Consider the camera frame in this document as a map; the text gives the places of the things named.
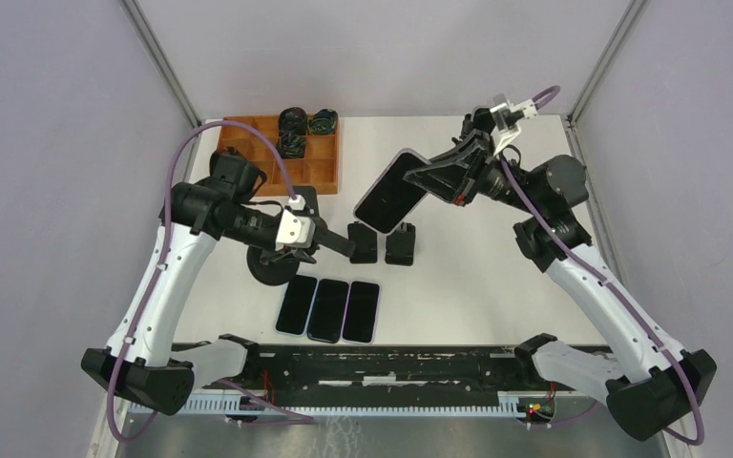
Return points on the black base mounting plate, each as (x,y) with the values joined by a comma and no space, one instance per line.
(386,375)

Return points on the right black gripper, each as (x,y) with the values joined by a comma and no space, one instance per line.
(457,176)

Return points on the rolled dark sock left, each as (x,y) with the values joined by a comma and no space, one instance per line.
(293,120)

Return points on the white slotted cable duct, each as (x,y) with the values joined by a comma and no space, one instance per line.
(234,404)

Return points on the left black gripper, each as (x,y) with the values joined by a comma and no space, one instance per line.
(303,255)

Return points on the black folding phone stand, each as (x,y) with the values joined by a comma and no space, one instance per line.
(400,245)

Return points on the lilac case phone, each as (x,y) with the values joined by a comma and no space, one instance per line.
(361,312)

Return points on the light blue case phone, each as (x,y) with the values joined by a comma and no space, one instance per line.
(297,301)

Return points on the black angled phone stand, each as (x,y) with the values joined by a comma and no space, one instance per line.
(366,243)

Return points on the rolled green sock right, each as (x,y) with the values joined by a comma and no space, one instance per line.
(324,122)

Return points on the pink case phone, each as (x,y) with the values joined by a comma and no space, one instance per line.
(390,198)

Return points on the wooden compartment tray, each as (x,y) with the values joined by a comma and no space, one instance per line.
(319,168)

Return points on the tall black round stand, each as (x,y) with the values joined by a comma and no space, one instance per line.
(480,119)

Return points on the black round base clamp stand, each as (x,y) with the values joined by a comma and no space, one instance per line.
(274,267)

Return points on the dark blue case phone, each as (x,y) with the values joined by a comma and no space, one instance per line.
(328,310)

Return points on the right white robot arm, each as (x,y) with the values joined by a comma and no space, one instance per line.
(649,380)

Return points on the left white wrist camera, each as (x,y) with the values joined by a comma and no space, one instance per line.
(296,226)

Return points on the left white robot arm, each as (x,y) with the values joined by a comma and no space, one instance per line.
(138,363)

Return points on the rolled patterned sock front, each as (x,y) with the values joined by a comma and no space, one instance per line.
(291,145)

